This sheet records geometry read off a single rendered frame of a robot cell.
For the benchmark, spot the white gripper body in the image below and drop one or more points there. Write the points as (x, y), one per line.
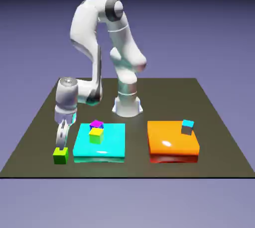
(61, 135)

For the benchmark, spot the small green cube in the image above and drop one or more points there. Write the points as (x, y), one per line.
(60, 158)

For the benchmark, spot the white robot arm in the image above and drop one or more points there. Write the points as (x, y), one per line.
(83, 24)

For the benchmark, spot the small yellow cube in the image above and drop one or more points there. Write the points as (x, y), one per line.
(96, 138)

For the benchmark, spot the small magenta cube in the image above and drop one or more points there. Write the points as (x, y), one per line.
(96, 123)

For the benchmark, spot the small cyan cube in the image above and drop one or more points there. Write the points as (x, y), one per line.
(187, 128)

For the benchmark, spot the large cyan box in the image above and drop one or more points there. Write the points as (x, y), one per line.
(111, 142)

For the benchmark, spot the large orange box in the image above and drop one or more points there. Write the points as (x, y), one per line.
(169, 140)

